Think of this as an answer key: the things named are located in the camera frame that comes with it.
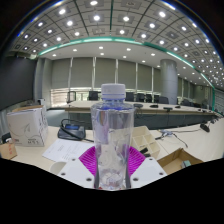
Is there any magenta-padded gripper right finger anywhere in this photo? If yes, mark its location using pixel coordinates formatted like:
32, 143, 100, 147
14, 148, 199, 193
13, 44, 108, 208
126, 146, 168, 189

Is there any small beige compartment box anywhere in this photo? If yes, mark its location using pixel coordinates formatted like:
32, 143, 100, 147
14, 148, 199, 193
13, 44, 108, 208
130, 125, 161, 159

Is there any group of round ceiling lights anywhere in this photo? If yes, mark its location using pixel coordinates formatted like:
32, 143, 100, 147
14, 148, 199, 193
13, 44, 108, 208
14, 0, 224, 91

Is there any black binder clip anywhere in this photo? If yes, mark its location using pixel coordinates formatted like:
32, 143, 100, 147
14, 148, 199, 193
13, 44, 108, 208
139, 146, 151, 158

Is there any open brown box red side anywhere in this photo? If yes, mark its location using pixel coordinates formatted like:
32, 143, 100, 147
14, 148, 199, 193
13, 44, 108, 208
156, 147, 204, 176

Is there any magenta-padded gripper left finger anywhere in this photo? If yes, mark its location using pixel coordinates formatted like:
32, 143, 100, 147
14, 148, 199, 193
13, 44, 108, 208
57, 146, 99, 190

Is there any grey round column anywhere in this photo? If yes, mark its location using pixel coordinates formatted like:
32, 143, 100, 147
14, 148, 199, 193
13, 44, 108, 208
159, 59, 179, 106

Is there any black desk microphone unit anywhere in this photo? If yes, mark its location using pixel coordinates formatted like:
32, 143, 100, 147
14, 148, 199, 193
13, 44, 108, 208
199, 122, 211, 133

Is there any row of black office chairs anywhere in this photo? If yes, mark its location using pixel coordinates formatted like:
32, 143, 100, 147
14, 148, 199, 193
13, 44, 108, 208
66, 90, 198, 107

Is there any black desk phone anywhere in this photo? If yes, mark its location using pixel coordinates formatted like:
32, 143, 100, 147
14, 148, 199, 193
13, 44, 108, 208
57, 123, 88, 142

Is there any clear plastic water bottle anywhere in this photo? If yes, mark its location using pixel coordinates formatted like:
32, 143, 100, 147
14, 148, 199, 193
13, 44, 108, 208
90, 83, 136, 191

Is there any white paper sheet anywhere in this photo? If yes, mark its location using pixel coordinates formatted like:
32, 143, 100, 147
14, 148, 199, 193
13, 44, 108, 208
42, 138, 95, 163

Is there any large white printed carton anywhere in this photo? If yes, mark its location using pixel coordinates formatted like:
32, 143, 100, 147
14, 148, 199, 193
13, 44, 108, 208
6, 104, 49, 148

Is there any long curved conference desk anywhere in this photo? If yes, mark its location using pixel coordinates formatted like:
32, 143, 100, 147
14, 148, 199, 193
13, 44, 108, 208
46, 99, 221, 132

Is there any black tabletop device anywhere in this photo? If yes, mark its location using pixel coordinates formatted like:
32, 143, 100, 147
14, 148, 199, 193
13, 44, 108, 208
1, 132, 13, 144

